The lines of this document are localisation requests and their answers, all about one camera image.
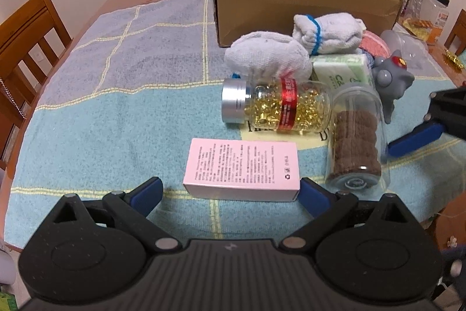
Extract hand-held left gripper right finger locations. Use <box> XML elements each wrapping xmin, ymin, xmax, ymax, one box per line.
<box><xmin>280</xmin><ymin>177</ymin><xmax>416</xmax><ymax>254</ymax></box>

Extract green and white tissue pack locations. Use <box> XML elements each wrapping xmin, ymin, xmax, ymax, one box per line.
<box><xmin>312</xmin><ymin>53</ymin><xmax>375</xmax><ymax>87</ymax></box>

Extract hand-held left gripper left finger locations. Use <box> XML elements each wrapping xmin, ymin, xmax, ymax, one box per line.
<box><xmin>48</xmin><ymin>177</ymin><xmax>183</xmax><ymax>254</ymax></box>

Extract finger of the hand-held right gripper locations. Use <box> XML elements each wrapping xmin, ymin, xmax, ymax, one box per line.
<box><xmin>387</xmin><ymin>88</ymin><xmax>466</xmax><ymax>159</ymax></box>

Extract wooden chair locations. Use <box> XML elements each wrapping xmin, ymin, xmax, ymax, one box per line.
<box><xmin>444</xmin><ymin>8</ymin><xmax>466</xmax><ymax>55</ymax></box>
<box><xmin>0</xmin><ymin>0</ymin><xmax>73</xmax><ymax>166</ymax></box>

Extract pink knitted cloth roll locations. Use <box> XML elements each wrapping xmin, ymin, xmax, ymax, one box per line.
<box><xmin>359</xmin><ymin>30</ymin><xmax>390</xmax><ymax>60</ymax></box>

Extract clear jar with brown discs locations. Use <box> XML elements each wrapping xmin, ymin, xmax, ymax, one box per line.
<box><xmin>325</xmin><ymin>83</ymin><xmax>391</xmax><ymax>191</ymax></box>

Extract clear jar with black lid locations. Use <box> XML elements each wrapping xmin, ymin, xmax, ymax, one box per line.
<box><xmin>402</xmin><ymin>0</ymin><xmax>450</xmax><ymax>44</ymax></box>

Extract pink carton box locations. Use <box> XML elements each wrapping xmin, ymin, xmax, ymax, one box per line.
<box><xmin>183</xmin><ymin>138</ymin><xmax>302</xmax><ymax>202</ymax></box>

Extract grey cartoon toy figure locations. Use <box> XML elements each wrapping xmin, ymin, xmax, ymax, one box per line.
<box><xmin>371</xmin><ymin>49</ymin><xmax>416</xmax><ymax>124</ymax></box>

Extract white knitted glove roll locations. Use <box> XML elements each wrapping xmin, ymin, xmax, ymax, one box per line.
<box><xmin>224</xmin><ymin>30</ymin><xmax>314</xmax><ymax>86</ymax></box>
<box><xmin>293</xmin><ymin>14</ymin><xmax>366</xmax><ymax>56</ymax></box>

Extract clear plastic jar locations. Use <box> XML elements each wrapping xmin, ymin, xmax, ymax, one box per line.
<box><xmin>380</xmin><ymin>30</ymin><xmax>430</xmax><ymax>71</ymax></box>

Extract plaid blue tablecloth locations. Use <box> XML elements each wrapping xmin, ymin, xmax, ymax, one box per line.
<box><xmin>3</xmin><ymin>0</ymin><xmax>463</xmax><ymax>247</ymax></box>

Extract gold ornament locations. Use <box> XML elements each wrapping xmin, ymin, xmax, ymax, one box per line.
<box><xmin>442</xmin><ymin>50</ymin><xmax>466</xmax><ymax>70</ymax></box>

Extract gold capsule bottle silver cap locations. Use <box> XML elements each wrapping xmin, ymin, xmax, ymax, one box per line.
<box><xmin>221</xmin><ymin>78</ymin><xmax>333</xmax><ymax>134</ymax></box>

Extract gold foil packet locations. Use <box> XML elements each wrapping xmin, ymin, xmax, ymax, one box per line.
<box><xmin>402</xmin><ymin>19</ymin><xmax>423</xmax><ymax>34</ymax></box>

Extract person's patterned clothing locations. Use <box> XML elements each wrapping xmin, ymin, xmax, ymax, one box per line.
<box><xmin>435</xmin><ymin>203</ymin><xmax>466</xmax><ymax>253</ymax></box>

